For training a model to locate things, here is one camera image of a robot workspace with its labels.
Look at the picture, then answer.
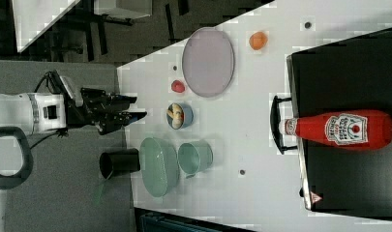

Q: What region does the black cylindrical container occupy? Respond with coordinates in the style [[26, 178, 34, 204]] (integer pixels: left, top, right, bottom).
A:
[[99, 148, 140, 179]]

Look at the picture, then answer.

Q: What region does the grey round plate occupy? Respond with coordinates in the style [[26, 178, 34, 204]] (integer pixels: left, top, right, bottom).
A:
[[182, 27, 235, 98]]

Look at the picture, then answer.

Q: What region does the red toy strawberry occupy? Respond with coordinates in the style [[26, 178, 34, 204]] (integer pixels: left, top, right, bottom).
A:
[[171, 80, 185, 93]]

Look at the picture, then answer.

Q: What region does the green colander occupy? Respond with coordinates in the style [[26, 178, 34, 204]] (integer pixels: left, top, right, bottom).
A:
[[139, 137, 180, 197]]

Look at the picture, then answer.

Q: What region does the blue bowl with food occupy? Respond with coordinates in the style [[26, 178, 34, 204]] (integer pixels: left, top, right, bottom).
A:
[[166, 103, 194, 130]]

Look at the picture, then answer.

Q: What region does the orange toy fruit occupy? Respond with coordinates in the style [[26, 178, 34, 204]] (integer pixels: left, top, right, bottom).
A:
[[249, 32, 268, 50]]

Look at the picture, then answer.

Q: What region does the green cup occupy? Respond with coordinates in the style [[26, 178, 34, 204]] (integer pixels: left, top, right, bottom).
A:
[[178, 140, 213, 178]]

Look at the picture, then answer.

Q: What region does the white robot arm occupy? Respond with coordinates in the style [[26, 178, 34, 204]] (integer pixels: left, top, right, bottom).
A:
[[0, 88, 147, 135]]

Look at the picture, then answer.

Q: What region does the red ketchup bottle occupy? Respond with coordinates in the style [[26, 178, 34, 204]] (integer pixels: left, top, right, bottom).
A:
[[278, 109, 392, 151]]

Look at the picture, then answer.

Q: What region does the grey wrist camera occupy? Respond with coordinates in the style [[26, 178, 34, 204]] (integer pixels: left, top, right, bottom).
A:
[[59, 75, 83, 107]]

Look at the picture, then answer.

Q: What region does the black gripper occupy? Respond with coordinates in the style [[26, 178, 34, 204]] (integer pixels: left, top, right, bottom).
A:
[[66, 88, 147, 135]]

